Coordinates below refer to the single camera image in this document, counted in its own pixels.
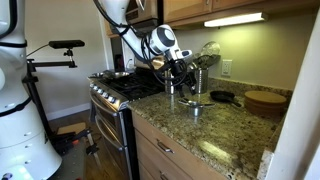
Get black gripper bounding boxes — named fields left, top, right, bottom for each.
left=167, top=59, right=198, bottom=98

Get small silver measuring cup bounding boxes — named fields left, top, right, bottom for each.
left=177, top=97, right=201, bottom=108

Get large silver measuring cup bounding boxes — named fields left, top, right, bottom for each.
left=188, top=101, right=216, bottom=118

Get black cast iron skillet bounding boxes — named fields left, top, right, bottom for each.
left=209, top=90, right=242, bottom=108

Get steel frying pan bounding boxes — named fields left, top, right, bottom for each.
left=88, top=69, right=132, bottom=80

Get wooden upper cabinets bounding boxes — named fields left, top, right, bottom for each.
left=162, top=0, right=320, bottom=30

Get wooden cabinets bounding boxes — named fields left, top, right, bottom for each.
left=162, top=0, right=320, bottom=30
left=131, top=111, right=229, bottom=180

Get wooden lower cabinets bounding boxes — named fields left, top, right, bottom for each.
left=131, top=111, right=229, bottom=180

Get under-cabinet light bar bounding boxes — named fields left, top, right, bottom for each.
left=203, top=12, right=269, bottom=28

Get stainless steel gas range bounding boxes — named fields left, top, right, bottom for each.
left=87, top=52, right=167, bottom=180

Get black orange bar clamp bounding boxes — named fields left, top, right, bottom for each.
left=49, top=128, right=92, bottom=155
left=84, top=128, right=102, bottom=168

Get white pantry door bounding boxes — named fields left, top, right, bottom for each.
left=264, top=6, right=320, bottom=180

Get flat wooden board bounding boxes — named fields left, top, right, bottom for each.
left=56, top=121, right=88, bottom=136

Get robot mounting platform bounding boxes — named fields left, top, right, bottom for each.
left=49, top=138, right=88, bottom=180

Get wrist mounted camera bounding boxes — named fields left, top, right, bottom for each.
left=179, top=49, right=194, bottom=60

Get white wall outlet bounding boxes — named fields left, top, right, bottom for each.
left=221, top=59, right=233, bottom=77

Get black camera bar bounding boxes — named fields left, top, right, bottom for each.
left=48, top=39, right=86, bottom=50

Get black camera stand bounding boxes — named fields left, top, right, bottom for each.
left=21, top=48, right=78, bottom=148

